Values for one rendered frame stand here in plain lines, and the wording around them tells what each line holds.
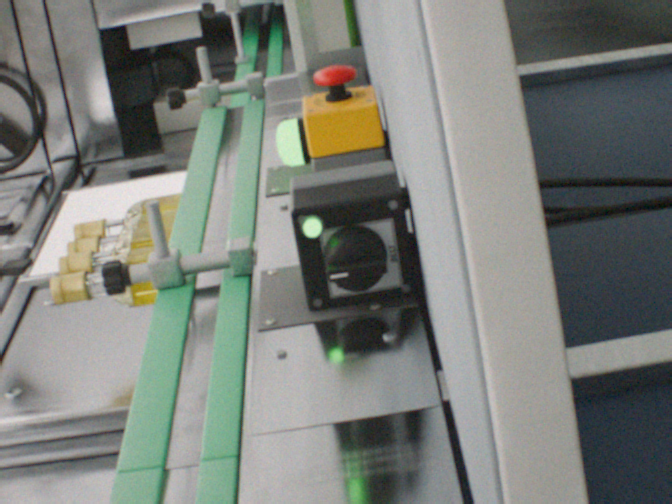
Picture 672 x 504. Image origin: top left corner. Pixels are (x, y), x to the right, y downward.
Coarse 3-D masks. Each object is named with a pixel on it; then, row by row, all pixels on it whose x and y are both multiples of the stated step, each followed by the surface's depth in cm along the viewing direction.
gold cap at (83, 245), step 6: (78, 240) 159; (84, 240) 158; (90, 240) 158; (96, 240) 158; (66, 246) 158; (72, 246) 158; (78, 246) 158; (84, 246) 158; (90, 246) 158; (96, 246) 158; (72, 252) 158; (78, 252) 158
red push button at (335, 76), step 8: (320, 72) 118; (328, 72) 117; (336, 72) 117; (344, 72) 117; (352, 72) 117; (320, 80) 117; (328, 80) 117; (336, 80) 117; (344, 80) 117; (328, 88) 119; (336, 88) 118; (344, 88) 118
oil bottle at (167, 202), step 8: (144, 200) 165; (160, 200) 164; (168, 200) 163; (176, 200) 163; (128, 208) 165; (136, 208) 162; (144, 208) 162; (160, 208) 161; (168, 208) 161; (176, 208) 161; (128, 216) 162; (136, 216) 161
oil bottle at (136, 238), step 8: (168, 224) 154; (128, 232) 154; (136, 232) 153; (144, 232) 153; (168, 232) 151; (120, 240) 152; (128, 240) 151; (136, 240) 151; (144, 240) 150; (152, 240) 150; (168, 240) 150; (112, 248) 152; (120, 248) 150; (128, 248) 150; (112, 256) 152
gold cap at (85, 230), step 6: (84, 222) 164; (90, 222) 164; (96, 222) 163; (102, 222) 163; (78, 228) 163; (84, 228) 163; (90, 228) 163; (96, 228) 163; (102, 228) 163; (78, 234) 163; (84, 234) 163; (90, 234) 163; (96, 234) 163; (102, 234) 163
